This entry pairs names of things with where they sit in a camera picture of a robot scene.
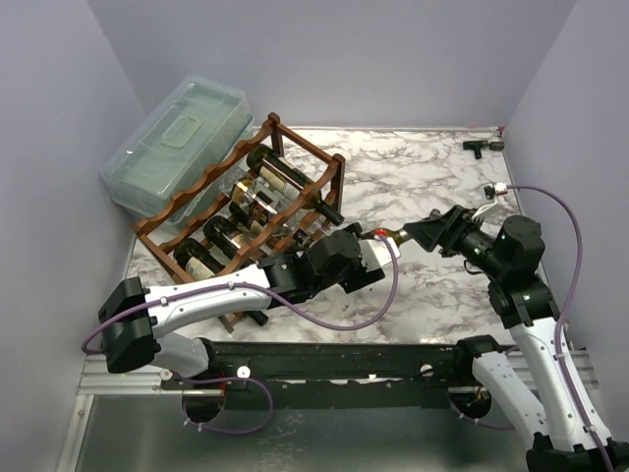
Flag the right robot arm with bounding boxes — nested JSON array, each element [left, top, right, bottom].
[[404, 206, 628, 471]]

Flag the brown wooden wine rack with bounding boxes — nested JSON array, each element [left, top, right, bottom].
[[130, 112, 346, 333]]

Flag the clear square whisky bottle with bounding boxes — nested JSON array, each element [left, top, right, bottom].
[[219, 168, 289, 217]]

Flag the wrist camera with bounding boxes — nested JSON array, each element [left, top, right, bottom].
[[360, 236, 401, 272], [472, 182, 509, 223]]

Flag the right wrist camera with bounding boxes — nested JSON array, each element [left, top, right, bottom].
[[472, 182, 509, 223]]

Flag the dark wine bottle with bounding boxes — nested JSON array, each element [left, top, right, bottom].
[[202, 215, 252, 260], [228, 202, 309, 249]]

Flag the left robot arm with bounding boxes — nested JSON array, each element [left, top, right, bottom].
[[96, 230, 400, 388]]

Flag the dark bottle white label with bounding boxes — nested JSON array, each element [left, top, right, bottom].
[[246, 145, 345, 226]]

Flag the clear plastic storage box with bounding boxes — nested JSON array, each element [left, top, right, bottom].
[[100, 76, 254, 219]]

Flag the tall green wine bottle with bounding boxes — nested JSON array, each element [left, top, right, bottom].
[[361, 228, 412, 246]]

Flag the green bottle in rack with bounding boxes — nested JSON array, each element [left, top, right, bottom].
[[172, 238, 270, 326]]

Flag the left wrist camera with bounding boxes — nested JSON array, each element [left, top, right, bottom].
[[360, 236, 401, 272]]

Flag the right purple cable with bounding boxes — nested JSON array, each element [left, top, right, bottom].
[[456, 184, 618, 472]]

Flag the clear glass wine bottle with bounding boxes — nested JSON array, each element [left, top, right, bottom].
[[291, 217, 331, 246]]

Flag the small black T fitting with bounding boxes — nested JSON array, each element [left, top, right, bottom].
[[462, 140, 505, 160]]

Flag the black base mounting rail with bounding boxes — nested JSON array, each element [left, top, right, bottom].
[[100, 338, 566, 412]]

